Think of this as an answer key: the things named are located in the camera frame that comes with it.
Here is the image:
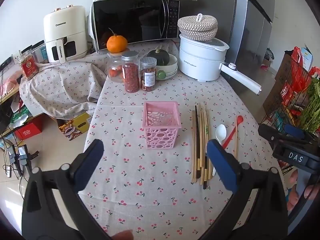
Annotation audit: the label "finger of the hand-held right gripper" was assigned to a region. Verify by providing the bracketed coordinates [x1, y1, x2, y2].
[258, 123, 309, 146]
[284, 124, 317, 141]

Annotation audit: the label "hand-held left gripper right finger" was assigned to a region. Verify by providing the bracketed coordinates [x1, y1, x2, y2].
[200, 139, 289, 240]

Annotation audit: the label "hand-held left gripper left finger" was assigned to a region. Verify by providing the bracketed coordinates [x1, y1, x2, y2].
[22, 139, 113, 240]

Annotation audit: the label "black chopstick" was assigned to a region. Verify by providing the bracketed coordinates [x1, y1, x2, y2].
[203, 154, 208, 190]
[195, 104, 200, 178]

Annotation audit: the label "red plastic spoon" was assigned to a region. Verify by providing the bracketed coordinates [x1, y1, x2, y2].
[222, 116, 243, 149]

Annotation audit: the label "white plastic spoon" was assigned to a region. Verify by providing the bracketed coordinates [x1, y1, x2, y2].
[212, 124, 227, 177]

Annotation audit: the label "wooden chopstick green print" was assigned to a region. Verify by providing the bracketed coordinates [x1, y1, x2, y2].
[204, 104, 212, 180]

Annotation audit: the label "pink perforated plastic basket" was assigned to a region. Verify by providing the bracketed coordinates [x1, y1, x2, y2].
[142, 101, 182, 150]

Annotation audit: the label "person's right hand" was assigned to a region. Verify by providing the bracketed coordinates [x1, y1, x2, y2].
[286, 169, 320, 212]

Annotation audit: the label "person's left hand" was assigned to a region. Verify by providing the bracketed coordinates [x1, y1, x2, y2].
[111, 230, 134, 240]

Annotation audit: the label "green leafy vegetables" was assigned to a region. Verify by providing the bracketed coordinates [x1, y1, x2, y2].
[298, 76, 320, 133]

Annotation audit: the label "yellow printed box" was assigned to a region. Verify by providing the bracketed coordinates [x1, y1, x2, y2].
[57, 112, 92, 142]

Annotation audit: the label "brown cardboard box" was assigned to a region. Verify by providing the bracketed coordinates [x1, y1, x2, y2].
[262, 52, 300, 117]

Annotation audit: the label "red snack packets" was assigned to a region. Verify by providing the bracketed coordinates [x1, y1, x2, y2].
[279, 46, 320, 105]

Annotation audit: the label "cherry print tablecloth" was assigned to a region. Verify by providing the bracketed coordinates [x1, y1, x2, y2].
[19, 39, 288, 240]

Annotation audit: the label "red gift box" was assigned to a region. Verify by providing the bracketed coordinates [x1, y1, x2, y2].
[14, 122, 43, 141]

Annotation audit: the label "clear jar wooden lid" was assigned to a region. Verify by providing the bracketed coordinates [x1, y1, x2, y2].
[107, 51, 125, 83]

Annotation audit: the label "jar of red goji berries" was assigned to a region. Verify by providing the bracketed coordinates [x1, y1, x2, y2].
[121, 51, 140, 93]

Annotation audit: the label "grey refrigerator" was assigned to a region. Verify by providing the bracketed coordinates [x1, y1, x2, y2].
[224, 0, 280, 99]

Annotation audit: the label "jar of dried fruit slices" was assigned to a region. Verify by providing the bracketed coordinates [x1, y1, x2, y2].
[139, 56, 158, 92]

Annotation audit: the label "white electric cooking pot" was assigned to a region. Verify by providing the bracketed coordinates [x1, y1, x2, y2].
[178, 33, 263, 96]

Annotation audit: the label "pink plastic bag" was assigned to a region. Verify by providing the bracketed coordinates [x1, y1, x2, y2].
[0, 70, 23, 98]

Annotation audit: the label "orange fruit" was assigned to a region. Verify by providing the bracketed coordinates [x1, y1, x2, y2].
[106, 29, 128, 53]

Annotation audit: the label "dark green squash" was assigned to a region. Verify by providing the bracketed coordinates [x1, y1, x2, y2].
[147, 48, 170, 66]

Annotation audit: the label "cream air fryer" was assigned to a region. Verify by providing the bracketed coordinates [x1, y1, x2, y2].
[43, 5, 88, 63]

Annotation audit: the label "black microwave oven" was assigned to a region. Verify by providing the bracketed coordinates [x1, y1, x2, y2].
[90, 0, 181, 52]

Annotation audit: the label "black wire rack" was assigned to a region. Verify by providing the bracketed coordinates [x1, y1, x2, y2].
[258, 52, 320, 178]

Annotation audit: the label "power adapters with cables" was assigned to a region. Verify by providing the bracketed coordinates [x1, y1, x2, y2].
[2, 144, 40, 179]

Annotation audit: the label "woven rope lidded basket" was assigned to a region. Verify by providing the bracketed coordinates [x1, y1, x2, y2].
[177, 13, 219, 41]

